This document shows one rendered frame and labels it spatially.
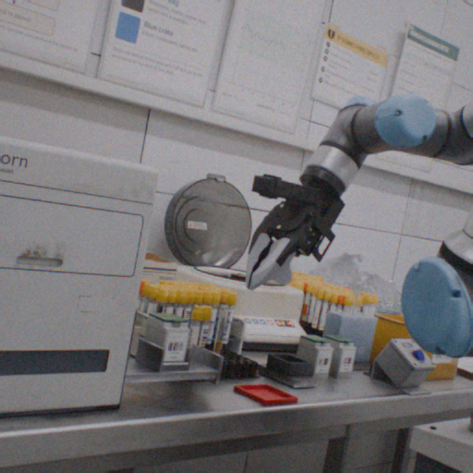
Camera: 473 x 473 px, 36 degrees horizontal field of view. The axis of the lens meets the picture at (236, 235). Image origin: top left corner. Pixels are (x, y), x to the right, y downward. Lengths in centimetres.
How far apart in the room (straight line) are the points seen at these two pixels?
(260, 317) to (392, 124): 55
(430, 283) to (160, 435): 37
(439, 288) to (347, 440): 45
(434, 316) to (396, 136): 30
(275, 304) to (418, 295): 59
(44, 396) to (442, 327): 46
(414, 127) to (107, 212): 46
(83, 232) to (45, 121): 71
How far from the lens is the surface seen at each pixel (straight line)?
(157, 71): 165
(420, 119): 108
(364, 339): 144
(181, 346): 99
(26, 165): 79
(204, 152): 175
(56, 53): 153
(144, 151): 165
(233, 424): 100
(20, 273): 81
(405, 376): 132
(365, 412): 122
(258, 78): 184
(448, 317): 87
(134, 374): 94
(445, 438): 99
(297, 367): 120
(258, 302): 144
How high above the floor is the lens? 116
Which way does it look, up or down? 3 degrees down
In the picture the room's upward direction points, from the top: 10 degrees clockwise
